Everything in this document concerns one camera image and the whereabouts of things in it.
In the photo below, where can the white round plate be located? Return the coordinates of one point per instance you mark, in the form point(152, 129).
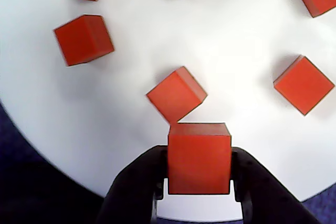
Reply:
point(236, 37)

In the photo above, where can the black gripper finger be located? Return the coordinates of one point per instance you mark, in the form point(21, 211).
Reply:
point(131, 195)
point(262, 197)

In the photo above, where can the blue woven tablecloth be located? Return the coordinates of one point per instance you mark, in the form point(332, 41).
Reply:
point(31, 187)

